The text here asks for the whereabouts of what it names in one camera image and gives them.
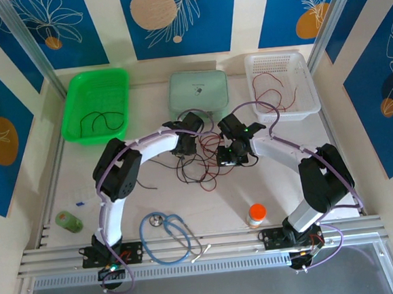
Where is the mint green zip pouch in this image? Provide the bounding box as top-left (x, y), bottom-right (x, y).
top-left (166, 68), bottom-right (231, 122)

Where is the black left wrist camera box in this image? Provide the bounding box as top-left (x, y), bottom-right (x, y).
top-left (179, 111), bottom-right (206, 135)

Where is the green plastic basket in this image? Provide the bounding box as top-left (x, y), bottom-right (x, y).
top-left (56, 66), bottom-right (135, 148)

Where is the thin red cable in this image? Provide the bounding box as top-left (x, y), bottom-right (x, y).
top-left (198, 133), bottom-right (223, 156)
top-left (197, 158), bottom-right (223, 194)
top-left (255, 86), bottom-right (300, 114)
top-left (250, 71), bottom-right (284, 94)

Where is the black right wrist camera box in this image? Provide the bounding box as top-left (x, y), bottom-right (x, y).
top-left (217, 113), bottom-right (247, 140)

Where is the aluminium frame post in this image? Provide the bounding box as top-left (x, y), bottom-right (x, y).
top-left (302, 0), bottom-right (378, 76)
top-left (0, 0), bottom-right (68, 100)

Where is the green cylindrical container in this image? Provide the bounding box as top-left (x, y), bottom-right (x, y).
top-left (54, 209), bottom-right (85, 236)

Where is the grey slotted cable duct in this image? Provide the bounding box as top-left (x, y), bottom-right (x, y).
top-left (31, 251), bottom-right (294, 291)

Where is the aluminium frame rail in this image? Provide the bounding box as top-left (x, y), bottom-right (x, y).
top-left (15, 219), bottom-right (391, 280)

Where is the blue stethoscope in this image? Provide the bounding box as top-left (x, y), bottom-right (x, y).
top-left (137, 207), bottom-right (213, 268)

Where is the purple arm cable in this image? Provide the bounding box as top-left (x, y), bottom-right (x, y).
top-left (229, 94), bottom-right (369, 278)
top-left (87, 108), bottom-right (227, 294)

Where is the grey metal sheet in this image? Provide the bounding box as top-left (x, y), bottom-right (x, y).
top-left (8, 242), bottom-right (393, 294)

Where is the clear packet with blue tab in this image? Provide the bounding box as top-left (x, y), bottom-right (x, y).
top-left (73, 185), bottom-right (98, 208)

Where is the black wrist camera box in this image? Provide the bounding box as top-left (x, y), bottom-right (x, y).
top-left (217, 113), bottom-right (247, 140)
top-left (179, 111), bottom-right (206, 135)

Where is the orange cap pill bottle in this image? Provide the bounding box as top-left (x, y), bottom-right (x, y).
top-left (244, 202), bottom-right (269, 231)

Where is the white plastic basket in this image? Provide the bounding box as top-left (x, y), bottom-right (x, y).
top-left (243, 48), bottom-right (322, 125)

